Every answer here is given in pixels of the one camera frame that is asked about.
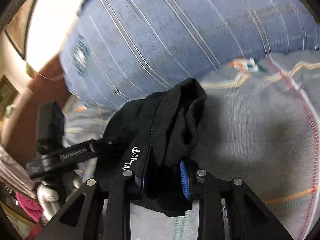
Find brown wooden headboard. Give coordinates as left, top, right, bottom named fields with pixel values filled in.
left=1, top=55, right=71, bottom=165

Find black pants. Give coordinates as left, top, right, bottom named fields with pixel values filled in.
left=94, top=78, right=207, bottom=217

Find blue plaid pillow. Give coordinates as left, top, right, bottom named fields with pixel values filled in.
left=60, top=0, right=319, bottom=108

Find grey patterned bed sheet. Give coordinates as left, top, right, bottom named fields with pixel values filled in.
left=60, top=51, right=320, bottom=240

